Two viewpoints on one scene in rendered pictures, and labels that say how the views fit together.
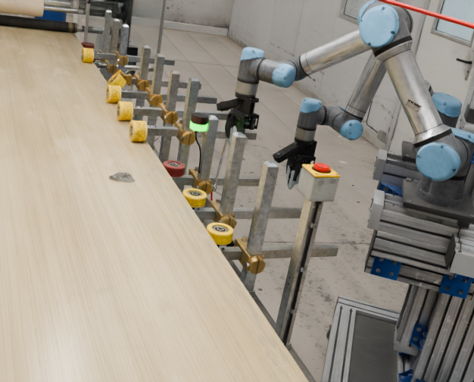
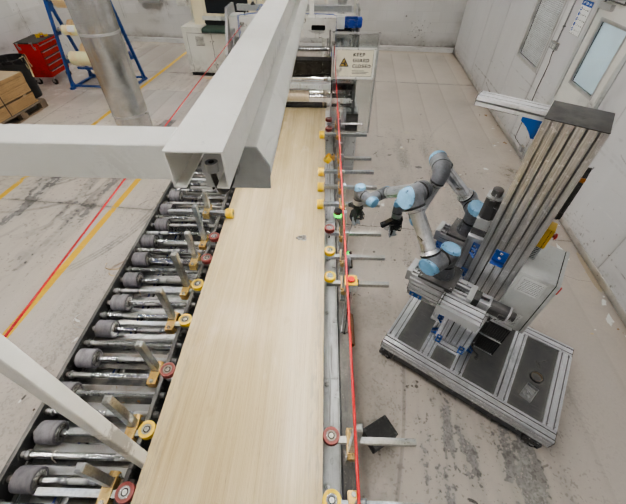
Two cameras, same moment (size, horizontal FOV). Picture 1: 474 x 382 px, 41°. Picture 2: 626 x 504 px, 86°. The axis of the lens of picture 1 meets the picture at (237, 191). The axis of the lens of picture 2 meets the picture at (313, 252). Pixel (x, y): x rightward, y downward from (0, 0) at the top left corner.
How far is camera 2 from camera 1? 1.11 m
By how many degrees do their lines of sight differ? 32
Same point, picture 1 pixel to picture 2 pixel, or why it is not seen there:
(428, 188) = not seen: hidden behind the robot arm
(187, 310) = (294, 323)
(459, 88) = not seen: hidden behind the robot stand
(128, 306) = (273, 318)
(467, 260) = (441, 309)
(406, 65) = (418, 219)
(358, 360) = (416, 315)
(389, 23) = (408, 200)
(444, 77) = not seen: hidden behind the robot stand
